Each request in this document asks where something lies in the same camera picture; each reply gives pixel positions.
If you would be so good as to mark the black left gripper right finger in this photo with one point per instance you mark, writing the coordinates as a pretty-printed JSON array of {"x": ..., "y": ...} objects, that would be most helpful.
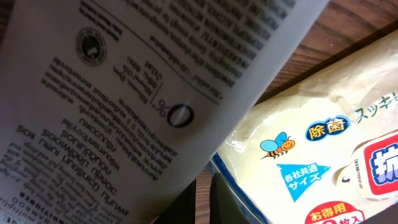
[{"x": 223, "y": 207}]

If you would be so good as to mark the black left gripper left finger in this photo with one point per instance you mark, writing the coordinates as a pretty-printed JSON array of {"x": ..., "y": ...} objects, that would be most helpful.
[{"x": 182, "y": 209}]

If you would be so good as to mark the white bamboo print tube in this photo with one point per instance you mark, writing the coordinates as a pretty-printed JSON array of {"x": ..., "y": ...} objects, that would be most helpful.
[{"x": 110, "y": 109}]

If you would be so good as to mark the yellow snack bag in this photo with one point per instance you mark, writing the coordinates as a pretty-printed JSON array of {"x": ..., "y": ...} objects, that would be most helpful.
[{"x": 322, "y": 151}]

